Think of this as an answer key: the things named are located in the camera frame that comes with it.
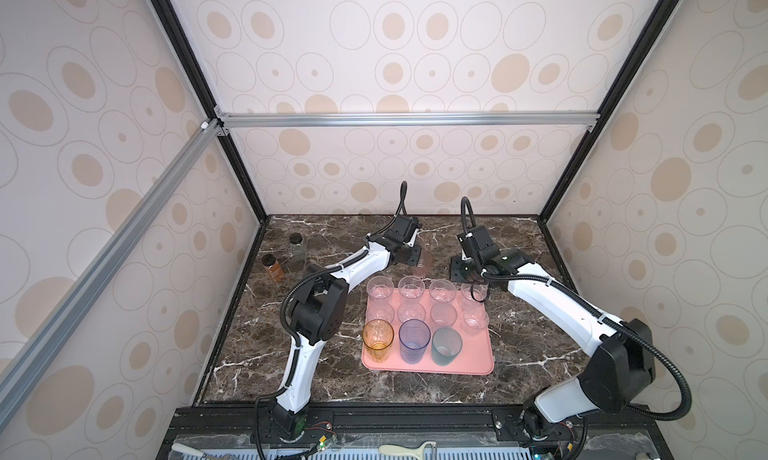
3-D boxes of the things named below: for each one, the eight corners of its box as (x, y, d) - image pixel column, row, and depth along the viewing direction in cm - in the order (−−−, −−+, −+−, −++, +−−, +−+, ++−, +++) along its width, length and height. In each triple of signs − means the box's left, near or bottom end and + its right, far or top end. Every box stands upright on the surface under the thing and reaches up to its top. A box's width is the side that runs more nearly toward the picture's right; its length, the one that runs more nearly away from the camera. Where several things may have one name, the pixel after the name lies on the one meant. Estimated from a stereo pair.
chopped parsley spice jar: (294, 262, 108) (287, 245, 100) (297, 249, 112) (290, 232, 104) (306, 262, 108) (299, 245, 100) (308, 249, 112) (303, 232, 104)
